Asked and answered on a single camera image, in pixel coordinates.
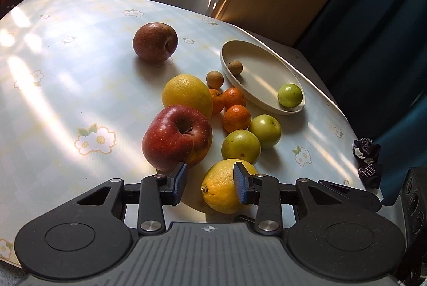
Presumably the large round yellow orange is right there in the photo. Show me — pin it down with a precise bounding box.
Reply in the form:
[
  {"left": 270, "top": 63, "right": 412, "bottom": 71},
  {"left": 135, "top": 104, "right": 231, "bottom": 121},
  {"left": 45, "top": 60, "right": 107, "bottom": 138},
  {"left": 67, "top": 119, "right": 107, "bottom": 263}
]
[{"left": 162, "top": 74, "right": 213, "bottom": 118}]

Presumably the bright red apple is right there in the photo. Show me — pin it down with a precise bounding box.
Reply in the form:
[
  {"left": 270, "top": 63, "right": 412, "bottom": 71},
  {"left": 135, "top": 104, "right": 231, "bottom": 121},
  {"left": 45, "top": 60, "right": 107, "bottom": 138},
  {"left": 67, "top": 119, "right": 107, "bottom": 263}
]
[{"left": 142, "top": 105, "right": 213, "bottom": 172}]

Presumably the white oval plate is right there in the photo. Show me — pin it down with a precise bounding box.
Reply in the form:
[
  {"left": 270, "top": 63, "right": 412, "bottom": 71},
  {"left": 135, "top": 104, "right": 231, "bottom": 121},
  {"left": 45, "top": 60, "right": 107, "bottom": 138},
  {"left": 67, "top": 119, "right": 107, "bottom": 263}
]
[{"left": 220, "top": 40, "right": 305, "bottom": 115}]

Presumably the dull brownish red apple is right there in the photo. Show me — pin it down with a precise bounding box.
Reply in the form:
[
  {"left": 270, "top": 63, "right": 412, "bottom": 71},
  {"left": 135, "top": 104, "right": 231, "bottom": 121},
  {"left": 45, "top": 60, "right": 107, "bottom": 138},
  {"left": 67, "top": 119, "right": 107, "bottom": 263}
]
[{"left": 132, "top": 22, "right": 179, "bottom": 65}]

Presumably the dark blue curtain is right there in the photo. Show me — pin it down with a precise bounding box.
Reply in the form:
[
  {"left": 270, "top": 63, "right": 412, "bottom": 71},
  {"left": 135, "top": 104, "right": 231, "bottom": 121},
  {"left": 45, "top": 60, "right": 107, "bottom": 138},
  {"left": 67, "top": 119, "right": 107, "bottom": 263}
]
[{"left": 294, "top": 0, "right": 427, "bottom": 206}]

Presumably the yellow lemon with stem nub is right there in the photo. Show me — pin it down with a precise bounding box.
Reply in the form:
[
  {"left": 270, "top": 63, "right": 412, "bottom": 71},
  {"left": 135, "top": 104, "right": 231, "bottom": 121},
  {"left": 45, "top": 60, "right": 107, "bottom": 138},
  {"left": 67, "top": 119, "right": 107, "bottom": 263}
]
[{"left": 201, "top": 158, "right": 259, "bottom": 214}]

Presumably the green jujube fruit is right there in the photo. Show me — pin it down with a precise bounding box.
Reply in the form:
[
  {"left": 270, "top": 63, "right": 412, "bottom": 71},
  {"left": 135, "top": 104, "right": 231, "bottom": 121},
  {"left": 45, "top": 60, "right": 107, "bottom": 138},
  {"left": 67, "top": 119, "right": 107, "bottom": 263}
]
[
  {"left": 221, "top": 129, "right": 261, "bottom": 165},
  {"left": 248, "top": 114, "right": 282, "bottom": 149},
  {"left": 278, "top": 83, "right": 303, "bottom": 107}
]

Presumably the floral checked tablecloth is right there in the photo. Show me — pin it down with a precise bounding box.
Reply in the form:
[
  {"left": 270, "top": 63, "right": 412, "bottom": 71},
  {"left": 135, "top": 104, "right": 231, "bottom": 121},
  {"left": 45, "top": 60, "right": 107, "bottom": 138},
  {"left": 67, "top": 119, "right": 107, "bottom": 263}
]
[{"left": 0, "top": 0, "right": 384, "bottom": 273}]

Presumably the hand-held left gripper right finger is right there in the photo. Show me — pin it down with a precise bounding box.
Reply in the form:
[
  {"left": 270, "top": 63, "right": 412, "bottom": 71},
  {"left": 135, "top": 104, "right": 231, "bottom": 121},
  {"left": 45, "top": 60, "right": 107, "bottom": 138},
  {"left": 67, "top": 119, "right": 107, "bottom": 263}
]
[{"left": 233, "top": 161, "right": 381, "bottom": 236}]

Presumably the small orange mandarin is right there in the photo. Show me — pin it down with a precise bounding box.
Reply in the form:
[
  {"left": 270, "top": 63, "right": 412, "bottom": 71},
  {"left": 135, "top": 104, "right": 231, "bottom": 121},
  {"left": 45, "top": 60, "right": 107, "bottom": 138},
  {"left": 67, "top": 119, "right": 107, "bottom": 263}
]
[
  {"left": 222, "top": 87, "right": 247, "bottom": 110},
  {"left": 222, "top": 105, "right": 252, "bottom": 134},
  {"left": 208, "top": 89, "right": 225, "bottom": 116}
]

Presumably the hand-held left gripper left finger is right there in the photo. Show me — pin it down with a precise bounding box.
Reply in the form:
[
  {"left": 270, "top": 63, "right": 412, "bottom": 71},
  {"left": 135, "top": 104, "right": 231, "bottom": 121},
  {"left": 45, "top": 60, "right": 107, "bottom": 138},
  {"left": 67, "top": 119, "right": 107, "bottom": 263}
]
[{"left": 72, "top": 162, "right": 188, "bottom": 235}]

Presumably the black dotted scrunchie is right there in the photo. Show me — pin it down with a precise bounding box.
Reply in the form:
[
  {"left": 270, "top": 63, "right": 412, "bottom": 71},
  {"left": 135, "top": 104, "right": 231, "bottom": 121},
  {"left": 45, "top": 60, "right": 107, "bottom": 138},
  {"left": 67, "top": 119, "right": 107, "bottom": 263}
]
[{"left": 353, "top": 137, "right": 383, "bottom": 189}]

